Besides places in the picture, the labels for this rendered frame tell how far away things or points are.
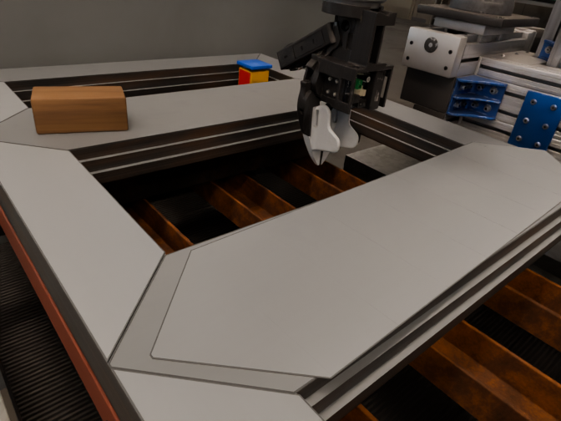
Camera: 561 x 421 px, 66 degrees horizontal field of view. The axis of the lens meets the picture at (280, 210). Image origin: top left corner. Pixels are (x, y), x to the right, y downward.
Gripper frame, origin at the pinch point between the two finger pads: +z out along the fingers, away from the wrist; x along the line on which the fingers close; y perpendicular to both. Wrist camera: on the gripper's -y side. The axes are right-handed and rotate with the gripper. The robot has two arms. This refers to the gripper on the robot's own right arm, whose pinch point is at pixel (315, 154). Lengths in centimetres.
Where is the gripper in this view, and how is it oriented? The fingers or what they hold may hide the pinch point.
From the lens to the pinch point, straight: 62.9
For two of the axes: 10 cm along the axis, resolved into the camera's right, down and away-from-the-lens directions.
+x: 7.6, -2.7, 6.0
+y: 6.5, 4.5, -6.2
